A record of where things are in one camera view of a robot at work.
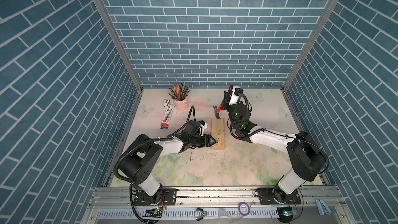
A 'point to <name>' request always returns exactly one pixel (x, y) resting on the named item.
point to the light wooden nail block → (217, 132)
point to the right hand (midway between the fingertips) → (228, 92)
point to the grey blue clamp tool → (322, 207)
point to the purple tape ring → (239, 209)
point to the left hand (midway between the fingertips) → (216, 143)
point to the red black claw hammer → (217, 110)
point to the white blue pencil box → (167, 117)
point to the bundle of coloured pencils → (179, 92)
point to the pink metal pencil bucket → (181, 106)
